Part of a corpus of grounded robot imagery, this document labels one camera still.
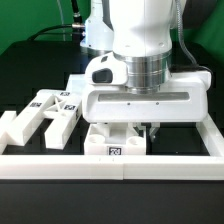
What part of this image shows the white chair side bar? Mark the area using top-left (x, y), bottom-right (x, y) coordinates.
top-left (0, 111), bottom-right (17, 155)

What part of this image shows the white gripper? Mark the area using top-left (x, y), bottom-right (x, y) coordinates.
top-left (82, 53), bottom-right (211, 141)

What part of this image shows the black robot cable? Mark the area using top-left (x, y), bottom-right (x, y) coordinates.
top-left (27, 0), bottom-right (88, 42)

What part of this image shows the white chair seat part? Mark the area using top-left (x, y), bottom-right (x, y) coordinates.
top-left (84, 123), bottom-right (146, 156)

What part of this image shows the white base tag plate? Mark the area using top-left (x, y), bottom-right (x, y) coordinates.
top-left (66, 74), bottom-right (86, 95)

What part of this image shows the white chair back part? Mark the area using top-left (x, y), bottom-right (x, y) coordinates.
top-left (7, 90), bottom-right (82, 150)

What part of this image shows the grey thin cable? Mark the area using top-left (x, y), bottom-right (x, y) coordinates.
top-left (56, 0), bottom-right (66, 42)

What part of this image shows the white U-shaped fence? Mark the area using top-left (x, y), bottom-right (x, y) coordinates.
top-left (0, 118), bottom-right (224, 180)

